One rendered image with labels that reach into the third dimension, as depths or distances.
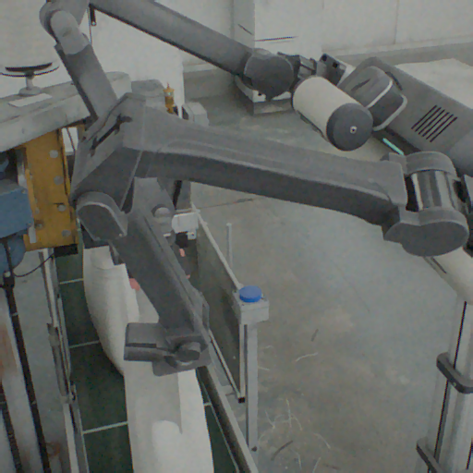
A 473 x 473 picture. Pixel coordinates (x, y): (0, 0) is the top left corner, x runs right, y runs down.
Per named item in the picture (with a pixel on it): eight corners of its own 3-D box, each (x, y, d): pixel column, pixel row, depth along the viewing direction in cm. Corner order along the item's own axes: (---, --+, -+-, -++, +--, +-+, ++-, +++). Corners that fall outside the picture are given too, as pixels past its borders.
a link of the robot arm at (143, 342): (203, 349, 105) (203, 299, 110) (126, 345, 103) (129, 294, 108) (192, 381, 115) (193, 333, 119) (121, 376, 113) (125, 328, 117)
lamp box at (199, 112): (208, 146, 172) (206, 112, 168) (189, 149, 171) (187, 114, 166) (200, 136, 178) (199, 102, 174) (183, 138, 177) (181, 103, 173)
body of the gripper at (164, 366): (146, 340, 124) (149, 334, 116) (202, 329, 126) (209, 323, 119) (153, 376, 122) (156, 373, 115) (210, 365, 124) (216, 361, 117)
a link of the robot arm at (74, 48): (73, 4, 111) (64, -2, 120) (41, 19, 110) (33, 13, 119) (182, 221, 132) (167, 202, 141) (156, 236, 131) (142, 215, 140)
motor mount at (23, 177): (43, 243, 149) (30, 175, 141) (11, 248, 148) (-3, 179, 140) (35, 188, 173) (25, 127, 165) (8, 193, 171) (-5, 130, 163)
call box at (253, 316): (269, 320, 186) (269, 301, 183) (240, 325, 184) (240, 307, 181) (260, 303, 193) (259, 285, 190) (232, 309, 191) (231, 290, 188)
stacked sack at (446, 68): (489, 93, 437) (493, 70, 430) (392, 103, 423) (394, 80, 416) (454, 74, 474) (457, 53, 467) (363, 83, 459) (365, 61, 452)
